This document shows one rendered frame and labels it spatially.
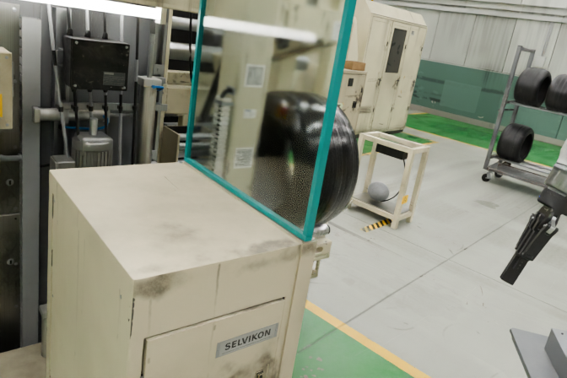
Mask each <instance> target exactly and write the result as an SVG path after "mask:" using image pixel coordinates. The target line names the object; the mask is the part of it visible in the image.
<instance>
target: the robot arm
mask: <svg viewBox="0 0 567 378"><path fill-rule="evenodd" d="M544 184H545V185H547V186H548V188H546V187H544V188H543V191H542V192H541V194H540V195H539V197H538V199H537V201H538V202H539V203H541V204H543V206H542V207H541V208H540V209H539V211H537V212H536V213H535V214H534V213H532V214H531V216H530V218H529V221H528V223H527V225H526V228H525V229H524V231H523V232H522V234H521V237H520V239H519V240H518V242H517V244H516V246H515V249H516V253H515V254H514V255H513V257H512V258H511V259H510V261H509V263H508V264H507V266H506V268H505V270H504V271H503V272H502V273H501V275H500V278H501V279H502V280H503V281H505V282H507V283H508V284H511V285H513V284H514V283H515V281H516V280H517V278H518V277H519V275H520V274H521V272H522V270H523V269H524V267H525V266H526V264H527V263H528V262H529V261H533V260H534V259H535V258H536V256H537V255H538V254H539V252H540V251H541V250H542V249H543V248H544V247H545V246H546V244H547V243H548V242H549V240H550V239H551V238H552V237H553V236H554V235H555V234H556V233H557V232H558V231H559V228H557V227H556V225H557V224H558V222H559V218H560V215H561V214H563V215H564V216H566V217H567V139H566V140H565V142H564V145H563V147H562V149H561V150H560V154H559V158H558V160H557V162H556V164H555V165H554V166H553V168H552V170H551V171H550V173H549V174H548V177H547V178H546V180H545V181H544Z"/></svg>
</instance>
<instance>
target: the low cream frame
mask: <svg viewBox="0 0 567 378"><path fill-rule="evenodd" d="M381 138H385V139H388V140H391V141H393V142H390V141H387V140H384V139H381ZM365 139H366V140H369V141H371V142H373V146H372V150H371V155H370V162H369V166H368V170H367V174H366V178H365V182H364V190H363V192H361V193H358V194H355V195H354V194H353V196H352V197H351V199H350V201H351V200H352V199H353V198H354V200H353V201H352V202H351V203H350V204H349V206H348V207H347V209H349V208H351V205H352V203H354V204H356V205H358V206H360V207H362V208H366V209H368V210H370V211H372V212H374V213H378V214H379V215H381V216H384V217H386V218H389V219H391V220H392V222H391V228H393V229H397V226H398V222H399V221H400V220H402V219H406V222H408V223H412V220H413V214H414V210H415V207H416V203H417V200H418V196H419V190H420V187H421V183H422V180H423V176H424V170H425V166H426V163H427V159H428V156H429V150H430V146H427V145H423V144H420V143H415V142H412V141H409V140H407V139H403V138H398V137H395V136H392V135H389V134H386V133H383V132H379V131H377V132H362V133H360V134H359V141H358V149H359V164H360V161H361V156H362V153H363V148H364V144H365ZM394 142H397V143H394ZM398 143H401V144H405V145H407V146H410V147H412V148H409V147H407V146H404V145H401V144H398ZM377 152H378V153H381V154H385V155H388V156H391V157H393V158H396V159H400V160H403V163H404V172H403V176H402V183H401V186H400V190H399V192H398V193H397V194H398V198H397V203H394V202H390V201H389V200H391V199H393V198H394V197H395V196H396V195H397V194H396V195H395V196H394V197H392V198H390V199H387V198H388V197H389V193H390V191H389V188H388V187H387V185H386V184H384V183H382V182H380V181H375V182H372V183H371V179H372V175H373V171H374V167H375V160H376V155H377ZM419 153H422V157H421V160H420V164H419V168H418V174H417V177H416V181H415V184H414V188H413V194H412V197H411V201H410V205H409V208H405V207H403V206H402V205H403V204H404V203H407V201H408V195H409V194H408V195H405V194H406V190H407V187H408V181H409V177H410V173H411V169H412V166H413V160H414V156H415V154H419ZM405 159H406V160H407V161H406V165H405V161H404V160H405ZM370 183H371V184H370ZM386 199H387V200H386Z"/></svg>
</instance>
